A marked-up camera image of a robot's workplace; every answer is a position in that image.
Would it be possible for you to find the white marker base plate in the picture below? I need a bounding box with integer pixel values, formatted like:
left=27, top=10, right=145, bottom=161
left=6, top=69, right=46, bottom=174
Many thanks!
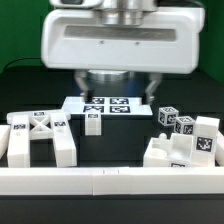
left=62, top=97, right=152, bottom=116

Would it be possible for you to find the white front wall rail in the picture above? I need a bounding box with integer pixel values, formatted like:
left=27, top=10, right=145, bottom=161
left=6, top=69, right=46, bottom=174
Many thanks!
left=0, top=167, right=224, bottom=196

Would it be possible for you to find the white marker cube front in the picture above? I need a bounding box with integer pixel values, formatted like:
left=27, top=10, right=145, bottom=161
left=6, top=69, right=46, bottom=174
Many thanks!
left=174, top=116, right=195, bottom=135

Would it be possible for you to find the white marker cube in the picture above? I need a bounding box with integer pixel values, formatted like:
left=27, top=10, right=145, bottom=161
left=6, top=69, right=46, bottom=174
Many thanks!
left=174, top=116, right=195, bottom=135
left=158, top=106, right=179, bottom=126

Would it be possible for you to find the white chair seat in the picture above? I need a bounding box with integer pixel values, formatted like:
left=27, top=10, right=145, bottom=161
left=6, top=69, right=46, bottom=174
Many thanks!
left=142, top=132, right=224, bottom=168

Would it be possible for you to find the white marker cube rear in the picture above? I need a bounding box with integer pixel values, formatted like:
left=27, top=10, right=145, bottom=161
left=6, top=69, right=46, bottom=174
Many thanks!
left=158, top=106, right=179, bottom=126

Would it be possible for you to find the black cable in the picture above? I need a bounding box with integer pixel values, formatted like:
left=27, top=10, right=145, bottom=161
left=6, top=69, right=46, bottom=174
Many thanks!
left=1, top=56, right=44, bottom=73

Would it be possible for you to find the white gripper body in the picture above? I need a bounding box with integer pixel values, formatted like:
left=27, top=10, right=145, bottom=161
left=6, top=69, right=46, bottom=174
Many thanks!
left=41, top=7, right=205, bottom=74

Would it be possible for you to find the white chair back frame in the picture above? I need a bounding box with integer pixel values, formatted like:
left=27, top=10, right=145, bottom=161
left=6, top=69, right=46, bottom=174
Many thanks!
left=7, top=110, right=77, bottom=168

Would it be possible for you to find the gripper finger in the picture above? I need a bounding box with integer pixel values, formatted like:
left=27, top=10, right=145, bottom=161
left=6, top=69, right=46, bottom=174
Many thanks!
left=142, top=73, right=163, bottom=103
left=74, top=70, right=93, bottom=101

